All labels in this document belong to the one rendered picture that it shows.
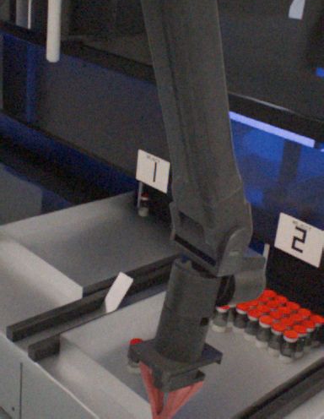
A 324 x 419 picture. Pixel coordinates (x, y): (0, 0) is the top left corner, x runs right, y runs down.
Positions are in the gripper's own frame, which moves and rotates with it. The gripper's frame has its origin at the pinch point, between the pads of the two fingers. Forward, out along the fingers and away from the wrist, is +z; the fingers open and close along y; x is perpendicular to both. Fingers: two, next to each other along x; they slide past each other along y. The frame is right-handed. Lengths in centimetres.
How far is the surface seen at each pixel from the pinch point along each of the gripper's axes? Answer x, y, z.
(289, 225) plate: 9.3, 33.5, -19.0
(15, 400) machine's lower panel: 88, 51, 65
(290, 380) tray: -5.5, 19.2, -3.1
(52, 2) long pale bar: 65, 22, -44
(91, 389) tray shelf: 12.0, 0.0, 3.2
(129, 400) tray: 5.9, 0.8, 1.4
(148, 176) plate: 42, 34, -16
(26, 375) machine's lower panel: 83, 48, 54
